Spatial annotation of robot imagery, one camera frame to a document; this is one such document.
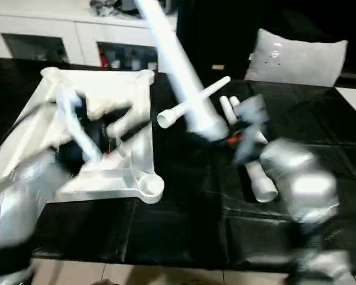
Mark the tangled small items pile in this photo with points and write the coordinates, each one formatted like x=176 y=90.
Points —
x=104 y=7

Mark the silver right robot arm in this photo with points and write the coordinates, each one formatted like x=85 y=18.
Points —
x=302 y=178

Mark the black work mat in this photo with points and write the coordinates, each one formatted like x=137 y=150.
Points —
x=184 y=225

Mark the white cabinet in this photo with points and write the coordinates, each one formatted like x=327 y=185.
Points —
x=71 y=38

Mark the grey bag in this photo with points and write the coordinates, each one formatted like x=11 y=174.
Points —
x=130 y=5

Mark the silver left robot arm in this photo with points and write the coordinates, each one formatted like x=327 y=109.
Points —
x=18 y=202

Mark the white plastic table top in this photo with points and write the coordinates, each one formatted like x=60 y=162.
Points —
x=124 y=178

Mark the small yellow label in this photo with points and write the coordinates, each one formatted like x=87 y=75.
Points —
x=218 y=66

